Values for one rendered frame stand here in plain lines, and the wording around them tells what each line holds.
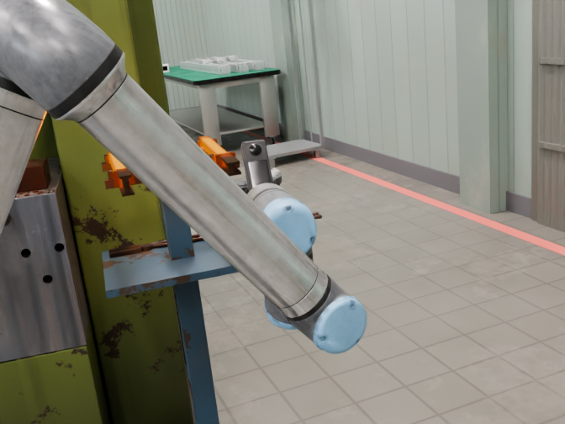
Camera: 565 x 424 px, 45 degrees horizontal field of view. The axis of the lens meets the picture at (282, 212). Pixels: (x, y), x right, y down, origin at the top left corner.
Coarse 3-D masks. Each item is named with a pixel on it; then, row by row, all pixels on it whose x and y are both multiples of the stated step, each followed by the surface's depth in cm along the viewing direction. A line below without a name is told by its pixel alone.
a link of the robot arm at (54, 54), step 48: (0, 0) 78; (48, 0) 78; (0, 48) 77; (48, 48) 75; (96, 48) 77; (48, 96) 77; (96, 96) 77; (144, 96) 82; (144, 144) 82; (192, 144) 86; (192, 192) 86; (240, 192) 91; (240, 240) 90; (288, 240) 96; (288, 288) 95; (336, 288) 101; (336, 336) 99
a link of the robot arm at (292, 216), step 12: (264, 192) 116; (276, 192) 115; (264, 204) 112; (276, 204) 109; (288, 204) 108; (300, 204) 109; (276, 216) 107; (288, 216) 107; (300, 216) 108; (312, 216) 109; (288, 228) 108; (300, 228) 108; (312, 228) 109; (300, 240) 108; (312, 240) 109
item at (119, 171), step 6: (108, 156) 176; (114, 162) 162; (120, 162) 161; (114, 168) 155; (120, 168) 154; (126, 168) 148; (114, 174) 149; (120, 174) 143; (126, 174) 143; (132, 174) 150; (114, 180) 149; (120, 180) 149; (126, 180) 142; (132, 180) 150; (114, 186) 149; (120, 186) 150; (126, 186) 142; (126, 192) 142; (132, 192) 143
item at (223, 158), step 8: (208, 136) 184; (200, 144) 183; (208, 144) 173; (216, 144) 172; (208, 152) 172; (216, 152) 161; (224, 152) 160; (232, 152) 156; (216, 160) 155; (224, 160) 150; (232, 160) 149; (224, 168) 152; (232, 168) 147
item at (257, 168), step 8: (248, 144) 127; (256, 144) 127; (264, 144) 128; (248, 152) 127; (256, 152) 127; (264, 152) 127; (248, 160) 126; (256, 160) 127; (264, 160) 127; (248, 168) 126; (256, 168) 126; (264, 168) 127; (248, 176) 126; (256, 176) 126; (264, 176) 126; (248, 184) 126; (256, 184) 125
